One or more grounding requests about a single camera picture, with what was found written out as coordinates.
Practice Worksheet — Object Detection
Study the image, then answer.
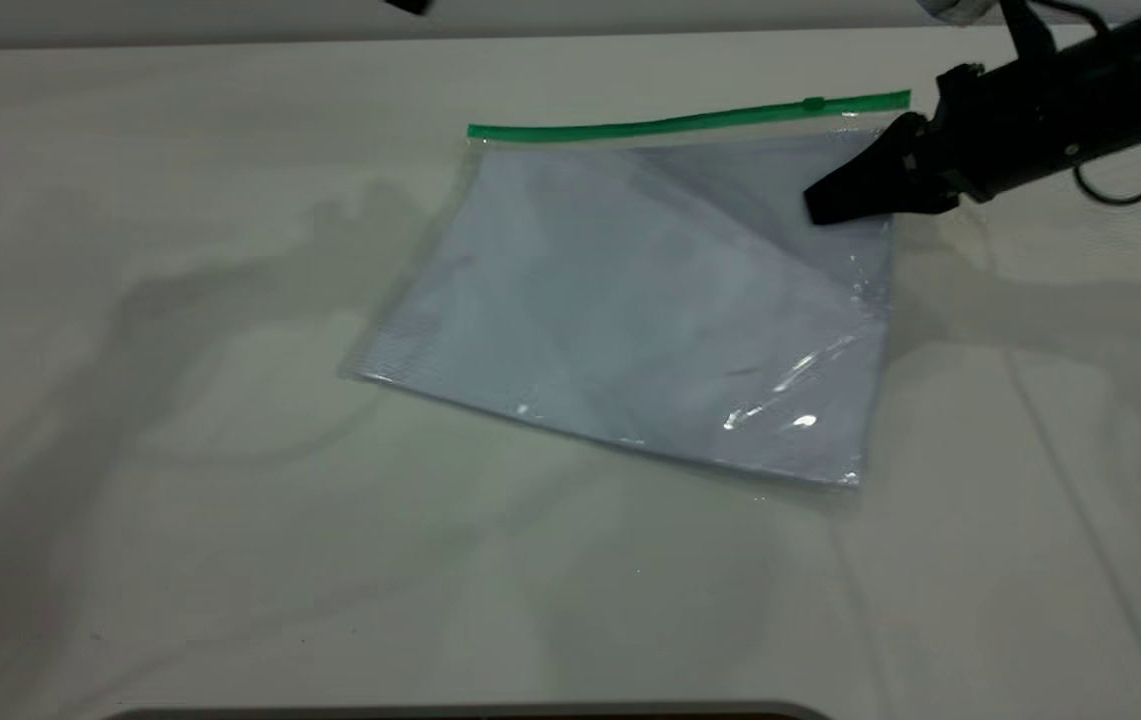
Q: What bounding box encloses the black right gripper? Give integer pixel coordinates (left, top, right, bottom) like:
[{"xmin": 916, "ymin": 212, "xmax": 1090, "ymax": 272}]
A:
[{"xmin": 803, "ymin": 40, "xmax": 1109, "ymax": 226}]

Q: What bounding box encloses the clear zip bag green strip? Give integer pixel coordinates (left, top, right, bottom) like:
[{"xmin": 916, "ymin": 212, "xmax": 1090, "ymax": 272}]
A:
[{"xmin": 338, "ymin": 89, "xmax": 913, "ymax": 491}]

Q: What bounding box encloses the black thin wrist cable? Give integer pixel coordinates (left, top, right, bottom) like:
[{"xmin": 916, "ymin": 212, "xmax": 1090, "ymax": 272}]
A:
[{"xmin": 998, "ymin": 0, "xmax": 1116, "ymax": 56}]

